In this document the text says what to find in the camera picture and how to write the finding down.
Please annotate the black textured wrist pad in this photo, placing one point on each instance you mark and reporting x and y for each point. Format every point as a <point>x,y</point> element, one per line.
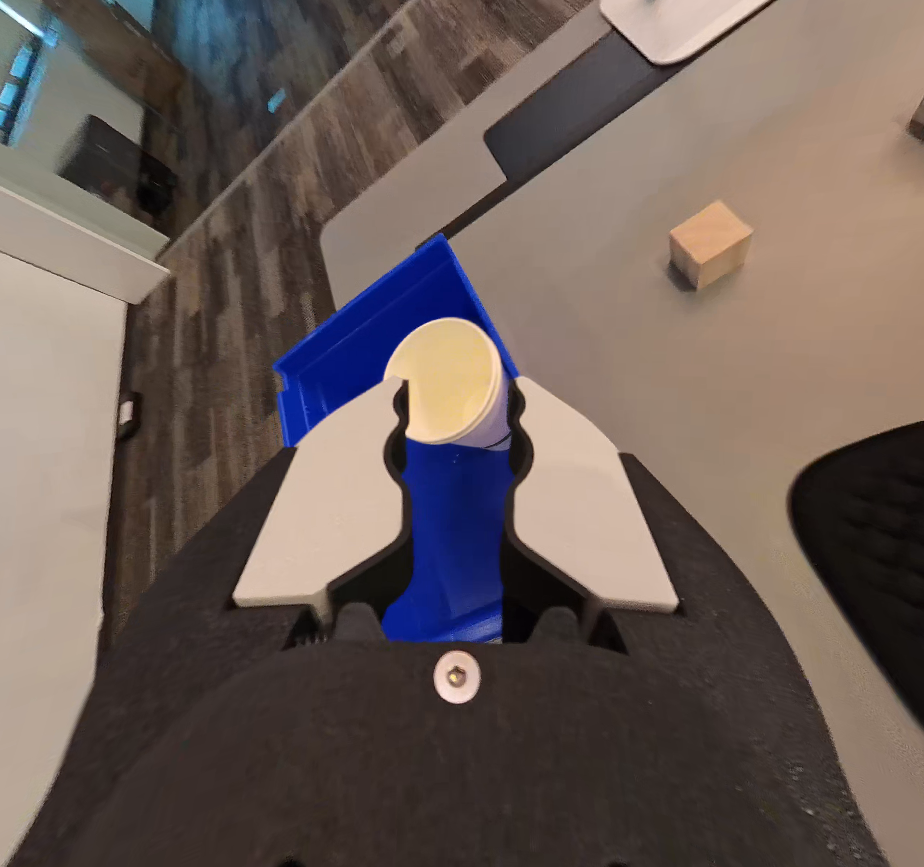
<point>866,535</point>

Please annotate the black rectangular table plate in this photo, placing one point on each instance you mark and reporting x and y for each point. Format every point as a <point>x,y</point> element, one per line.
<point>563,116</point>

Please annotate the white display stand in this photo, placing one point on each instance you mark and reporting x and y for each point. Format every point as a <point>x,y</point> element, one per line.
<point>722,15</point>

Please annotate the black floor box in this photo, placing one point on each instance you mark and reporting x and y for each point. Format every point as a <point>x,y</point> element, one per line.
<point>119,166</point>

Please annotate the wooden cube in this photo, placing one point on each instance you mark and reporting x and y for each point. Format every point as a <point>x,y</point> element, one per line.
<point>917,120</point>
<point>711,242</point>

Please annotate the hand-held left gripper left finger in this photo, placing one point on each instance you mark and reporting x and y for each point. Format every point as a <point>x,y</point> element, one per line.
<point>325,520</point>

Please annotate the blue floor tape piece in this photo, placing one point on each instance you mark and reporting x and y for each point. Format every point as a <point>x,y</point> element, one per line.
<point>277,100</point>

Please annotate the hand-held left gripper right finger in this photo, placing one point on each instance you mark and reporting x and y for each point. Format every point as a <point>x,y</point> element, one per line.
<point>592,520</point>

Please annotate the white low cabinet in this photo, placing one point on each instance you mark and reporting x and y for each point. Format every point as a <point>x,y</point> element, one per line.
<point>50,448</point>

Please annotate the blue plastic bin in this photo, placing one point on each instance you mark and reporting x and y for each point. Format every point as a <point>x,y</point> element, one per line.
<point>447,535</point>

